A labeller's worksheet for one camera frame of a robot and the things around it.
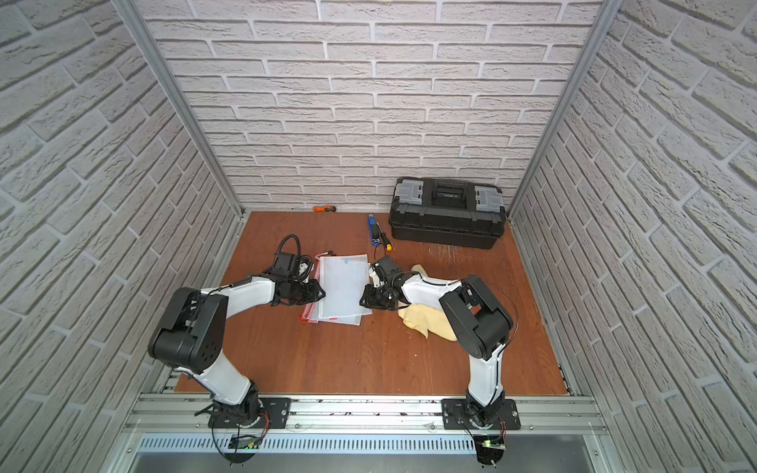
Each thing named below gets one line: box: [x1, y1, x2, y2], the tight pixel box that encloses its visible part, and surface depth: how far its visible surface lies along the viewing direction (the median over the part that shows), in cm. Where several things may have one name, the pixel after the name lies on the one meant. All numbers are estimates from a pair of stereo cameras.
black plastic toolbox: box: [388, 176, 508, 250], surface depth 102 cm
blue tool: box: [367, 213, 381, 248], surface depth 116 cm
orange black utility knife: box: [312, 204, 337, 213], surface depth 124 cm
